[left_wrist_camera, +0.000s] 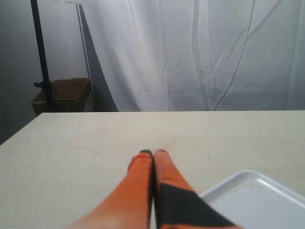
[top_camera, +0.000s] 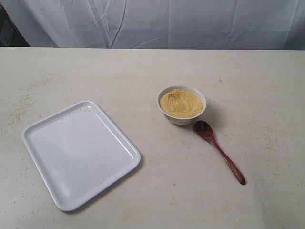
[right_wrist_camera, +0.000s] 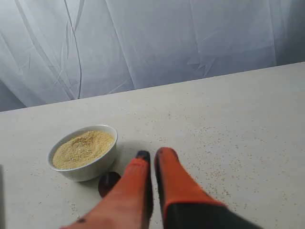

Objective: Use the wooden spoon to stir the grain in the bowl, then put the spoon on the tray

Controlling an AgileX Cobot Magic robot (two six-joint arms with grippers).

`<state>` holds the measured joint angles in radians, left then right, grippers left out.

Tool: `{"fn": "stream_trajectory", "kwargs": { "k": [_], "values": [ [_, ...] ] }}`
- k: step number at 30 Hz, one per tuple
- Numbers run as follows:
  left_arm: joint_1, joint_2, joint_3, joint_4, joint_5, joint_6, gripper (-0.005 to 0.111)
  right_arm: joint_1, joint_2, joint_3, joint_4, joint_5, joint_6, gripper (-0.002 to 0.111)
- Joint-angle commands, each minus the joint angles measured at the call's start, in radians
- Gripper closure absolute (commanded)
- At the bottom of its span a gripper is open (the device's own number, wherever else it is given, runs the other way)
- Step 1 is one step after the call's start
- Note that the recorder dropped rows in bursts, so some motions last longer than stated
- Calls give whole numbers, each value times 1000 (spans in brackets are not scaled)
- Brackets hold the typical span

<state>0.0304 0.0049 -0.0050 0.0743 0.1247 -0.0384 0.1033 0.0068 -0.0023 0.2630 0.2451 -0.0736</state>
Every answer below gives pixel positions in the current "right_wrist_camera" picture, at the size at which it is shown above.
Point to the white ceramic bowl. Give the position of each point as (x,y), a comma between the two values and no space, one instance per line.
(93,169)

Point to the white backdrop cloth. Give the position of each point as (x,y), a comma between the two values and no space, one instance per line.
(60,50)

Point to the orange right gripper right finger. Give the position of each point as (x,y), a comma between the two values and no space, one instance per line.
(184,204)

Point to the dark red wooden spoon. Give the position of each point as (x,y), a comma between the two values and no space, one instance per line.
(107,182)

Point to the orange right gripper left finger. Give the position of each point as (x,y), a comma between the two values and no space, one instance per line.
(128,205)

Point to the white rectangular plastic tray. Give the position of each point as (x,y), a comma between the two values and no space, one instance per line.
(2,202)

